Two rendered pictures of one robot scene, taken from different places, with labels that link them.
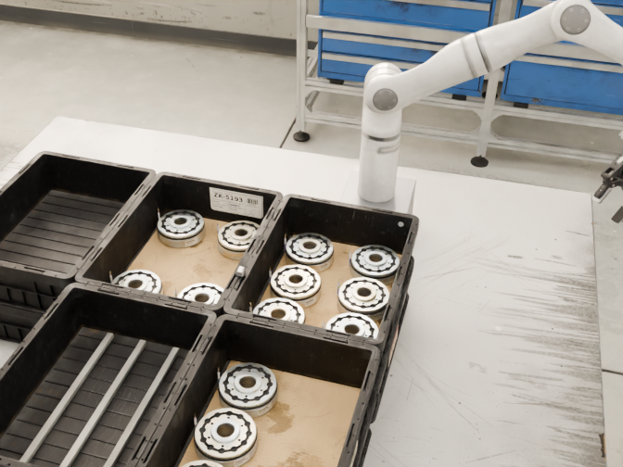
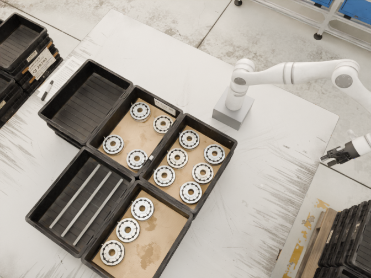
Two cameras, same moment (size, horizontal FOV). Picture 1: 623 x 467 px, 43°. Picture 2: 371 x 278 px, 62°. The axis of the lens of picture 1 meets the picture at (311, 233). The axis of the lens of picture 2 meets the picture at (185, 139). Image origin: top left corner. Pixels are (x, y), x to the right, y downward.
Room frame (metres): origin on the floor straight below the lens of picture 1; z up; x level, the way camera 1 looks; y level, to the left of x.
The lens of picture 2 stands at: (0.74, -0.14, 2.27)
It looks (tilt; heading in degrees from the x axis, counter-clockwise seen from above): 66 degrees down; 15
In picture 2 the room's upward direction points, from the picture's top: 2 degrees clockwise
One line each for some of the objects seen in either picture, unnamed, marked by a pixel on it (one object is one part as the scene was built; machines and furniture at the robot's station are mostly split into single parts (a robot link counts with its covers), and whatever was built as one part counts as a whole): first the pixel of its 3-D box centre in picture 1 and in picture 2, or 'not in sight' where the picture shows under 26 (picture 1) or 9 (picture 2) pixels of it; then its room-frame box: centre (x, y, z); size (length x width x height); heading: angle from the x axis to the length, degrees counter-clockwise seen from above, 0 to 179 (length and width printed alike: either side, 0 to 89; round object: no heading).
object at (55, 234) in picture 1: (59, 231); (89, 104); (1.36, 0.55, 0.87); 0.40 x 0.30 x 0.11; 165
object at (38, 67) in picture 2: not in sight; (41, 63); (1.78, 1.24, 0.41); 0.31 x 0.02 x 0.16; 167
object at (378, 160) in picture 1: (378, 162); (236, 94); (1.63, -0.16, 0.89); 0.09 x 0.09 x 0.17; 84
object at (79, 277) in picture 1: (186, 237); (136, 128); (1.29, 0.26, 0.92); 0.40 x 0.30 x 0.02; 165
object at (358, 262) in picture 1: (375, 260); (214, 154); (1.30, -0.14, 0.86); 0.10 x 0.10 x 0.01
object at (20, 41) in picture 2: not in sight; (25, 59); (1.80, 1.40, 0.37); 0.40 x 0.30 x 0.45; 167
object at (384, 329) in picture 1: (328, 264); (189, 160); (1.21, -0.03, 0.92); 0.40 x 0.30 x 0.02; 165
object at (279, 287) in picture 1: (295, 281); (177, 158); (1.22, 0.03, 0.86); 0.10 x 0.10 x 0.01
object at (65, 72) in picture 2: not in sight; (67, 81); (1.54, 0.81, 0.70); 0.33 x 0.23 x 0.01; 167
